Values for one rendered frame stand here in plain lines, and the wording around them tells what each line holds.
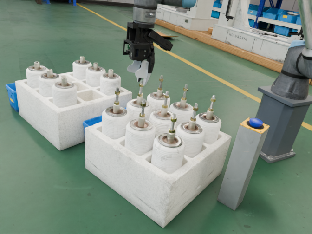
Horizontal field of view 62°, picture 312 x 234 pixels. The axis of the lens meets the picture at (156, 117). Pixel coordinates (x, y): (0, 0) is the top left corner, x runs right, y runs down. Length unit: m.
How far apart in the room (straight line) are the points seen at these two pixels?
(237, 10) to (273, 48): 0.89
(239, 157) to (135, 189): 0.34
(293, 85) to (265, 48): 1.98
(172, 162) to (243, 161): 0.24
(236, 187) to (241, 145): 0.16
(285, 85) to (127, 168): 0.75
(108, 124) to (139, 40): 0.29
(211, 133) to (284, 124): 0.41
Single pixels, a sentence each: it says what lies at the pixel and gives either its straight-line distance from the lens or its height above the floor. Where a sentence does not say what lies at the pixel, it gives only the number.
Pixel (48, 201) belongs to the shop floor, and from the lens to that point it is 0.95.
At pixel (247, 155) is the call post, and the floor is 0.23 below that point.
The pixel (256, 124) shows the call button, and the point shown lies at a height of 0.33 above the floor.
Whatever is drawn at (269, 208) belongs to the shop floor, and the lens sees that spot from 1.07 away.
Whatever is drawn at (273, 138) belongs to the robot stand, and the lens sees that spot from 1.28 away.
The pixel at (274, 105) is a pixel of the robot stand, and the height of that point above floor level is 0.25.
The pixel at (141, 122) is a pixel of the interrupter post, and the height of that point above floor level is 0.27.
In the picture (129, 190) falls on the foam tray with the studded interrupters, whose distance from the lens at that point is 0.89.
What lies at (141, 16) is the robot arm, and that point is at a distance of 0.87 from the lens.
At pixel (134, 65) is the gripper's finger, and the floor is 0.39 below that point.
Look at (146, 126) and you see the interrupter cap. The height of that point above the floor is 0.25.
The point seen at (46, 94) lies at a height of 0.19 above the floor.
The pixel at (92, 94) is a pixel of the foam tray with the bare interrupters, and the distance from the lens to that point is 1.28.
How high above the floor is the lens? 0.66
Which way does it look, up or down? 27 degrees down
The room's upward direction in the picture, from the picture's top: 8 degrees clockwise
